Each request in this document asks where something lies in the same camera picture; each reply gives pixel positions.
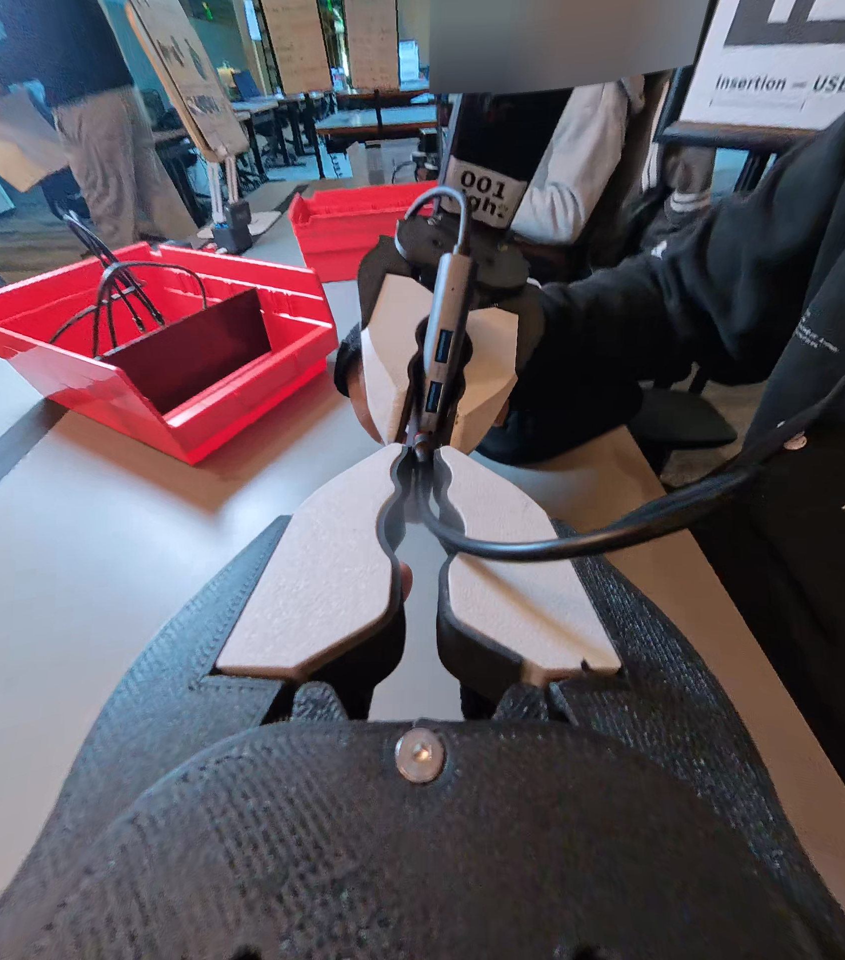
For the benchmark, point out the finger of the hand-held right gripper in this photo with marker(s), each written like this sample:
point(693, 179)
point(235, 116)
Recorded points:
point(389, 352)
point(486, 375)

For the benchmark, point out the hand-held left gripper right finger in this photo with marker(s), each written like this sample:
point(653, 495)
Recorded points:
point(527, 615)

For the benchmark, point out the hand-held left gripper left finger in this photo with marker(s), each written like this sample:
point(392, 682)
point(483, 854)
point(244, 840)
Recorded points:
point(310, 585)

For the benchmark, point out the grey usb hub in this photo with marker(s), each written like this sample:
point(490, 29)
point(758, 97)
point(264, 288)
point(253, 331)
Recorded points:
point(445, 337)

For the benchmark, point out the red storage bin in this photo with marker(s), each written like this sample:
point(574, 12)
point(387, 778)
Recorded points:
point(242, 420)
point(347, 232)

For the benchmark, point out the person's right forearm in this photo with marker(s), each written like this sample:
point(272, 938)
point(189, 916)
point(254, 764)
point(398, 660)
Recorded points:
point(655, 322)

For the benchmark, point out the person's right hand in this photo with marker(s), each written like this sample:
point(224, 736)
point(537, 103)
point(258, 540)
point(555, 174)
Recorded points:
point(359, 401)

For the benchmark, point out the person's left hand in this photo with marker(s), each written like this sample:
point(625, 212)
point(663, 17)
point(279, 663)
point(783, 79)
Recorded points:
point(406, 583)

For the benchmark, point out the wooden office desk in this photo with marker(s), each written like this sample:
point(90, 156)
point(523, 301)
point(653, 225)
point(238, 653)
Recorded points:
point(377, 124)

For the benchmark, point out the black bin divider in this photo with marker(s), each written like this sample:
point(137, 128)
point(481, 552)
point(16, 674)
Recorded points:
point(190, 352)

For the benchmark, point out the wooden notice board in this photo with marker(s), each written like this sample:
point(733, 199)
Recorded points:
point(371, 45)
point(295, 45)

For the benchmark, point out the person's black hoodie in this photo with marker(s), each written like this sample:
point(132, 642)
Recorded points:
point(827, 600)

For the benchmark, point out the instruction sheet on stand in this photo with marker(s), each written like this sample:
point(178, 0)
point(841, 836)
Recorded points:
point(182, 75)

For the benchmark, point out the cardboard sheet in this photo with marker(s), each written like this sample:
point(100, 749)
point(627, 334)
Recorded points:
point(2, 142)

